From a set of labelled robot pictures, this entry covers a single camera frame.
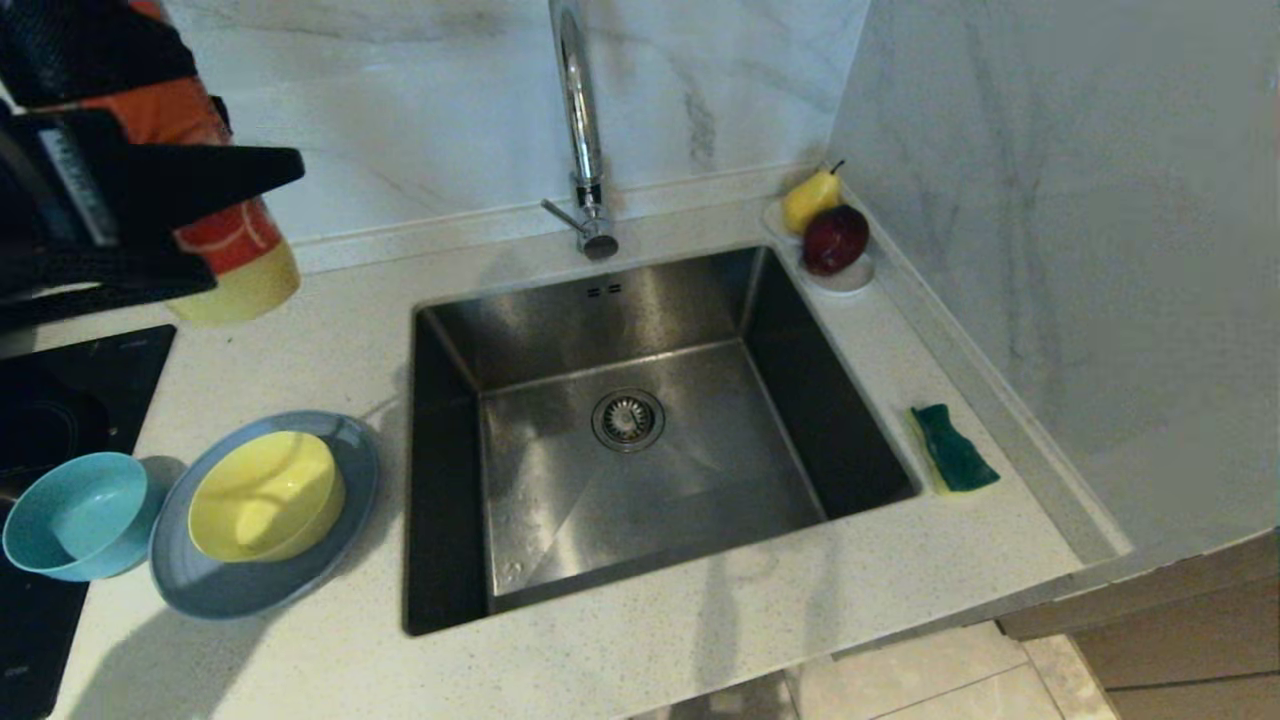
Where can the red apple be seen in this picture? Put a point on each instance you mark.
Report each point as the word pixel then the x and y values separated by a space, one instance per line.
pixel 833 242

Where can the metal sink drain strainer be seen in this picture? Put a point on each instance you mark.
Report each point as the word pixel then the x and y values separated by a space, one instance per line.
pixel 628 420

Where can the orange dish soap bottle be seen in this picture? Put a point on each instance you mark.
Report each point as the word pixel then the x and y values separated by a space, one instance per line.
pixel 240 280

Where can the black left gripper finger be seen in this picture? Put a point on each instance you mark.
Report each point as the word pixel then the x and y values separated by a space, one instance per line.
pixel 110 280
pixel 220 175

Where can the yellow bowl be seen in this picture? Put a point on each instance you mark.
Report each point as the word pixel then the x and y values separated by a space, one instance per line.
pixel 262 500

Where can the stainless steel sink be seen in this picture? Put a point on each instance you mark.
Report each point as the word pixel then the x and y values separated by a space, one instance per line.
pixel 650 500

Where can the yellow pear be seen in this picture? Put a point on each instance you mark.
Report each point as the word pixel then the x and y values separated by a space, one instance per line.
pixel 805 205

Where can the wooden cabinet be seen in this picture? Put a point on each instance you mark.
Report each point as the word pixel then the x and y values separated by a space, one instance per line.
pixel 1180 640

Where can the black induction cooktop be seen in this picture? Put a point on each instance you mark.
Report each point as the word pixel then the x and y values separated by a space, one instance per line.
pixel 60 390

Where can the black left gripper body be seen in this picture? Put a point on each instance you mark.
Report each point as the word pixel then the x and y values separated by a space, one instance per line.
pixel 25 190

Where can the green and yellow sponge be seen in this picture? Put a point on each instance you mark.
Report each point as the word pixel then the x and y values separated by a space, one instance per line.
pixel 955 455

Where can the grey-blue plate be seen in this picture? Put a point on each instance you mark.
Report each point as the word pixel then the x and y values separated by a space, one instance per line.
pixel 250 594

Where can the small white dish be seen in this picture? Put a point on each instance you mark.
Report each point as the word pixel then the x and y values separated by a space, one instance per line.
pixel 850 282

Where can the teal bowl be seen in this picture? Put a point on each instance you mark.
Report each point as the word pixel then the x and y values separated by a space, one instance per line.
pixel 80 520

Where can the chrome kitchen faucet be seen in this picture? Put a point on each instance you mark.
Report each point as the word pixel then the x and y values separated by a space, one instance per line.
pixel 583 130

